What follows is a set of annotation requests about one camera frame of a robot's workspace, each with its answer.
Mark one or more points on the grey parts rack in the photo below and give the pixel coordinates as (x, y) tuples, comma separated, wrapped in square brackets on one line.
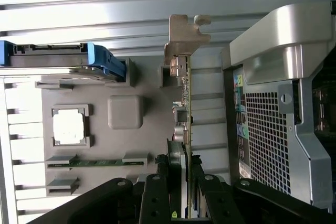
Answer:
[(118, 142)]

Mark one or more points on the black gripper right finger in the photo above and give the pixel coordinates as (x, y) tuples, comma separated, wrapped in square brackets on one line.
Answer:
[(218, 203)]

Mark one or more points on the green RAM stick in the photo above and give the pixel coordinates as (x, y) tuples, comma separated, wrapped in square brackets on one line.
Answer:
[(105, 162)]

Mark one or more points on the blue disk carrier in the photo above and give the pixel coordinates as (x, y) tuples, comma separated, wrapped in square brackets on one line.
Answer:
[(97, 56)]

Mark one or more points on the silver CPU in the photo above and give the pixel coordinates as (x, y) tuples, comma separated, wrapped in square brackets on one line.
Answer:
[(68, 127)]

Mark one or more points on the open grey PC case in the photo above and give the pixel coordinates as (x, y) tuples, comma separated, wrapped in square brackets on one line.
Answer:
[(288, 37)]

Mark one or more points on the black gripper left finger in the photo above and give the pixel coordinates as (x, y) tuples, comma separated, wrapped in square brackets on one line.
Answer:
[(155, 200)]

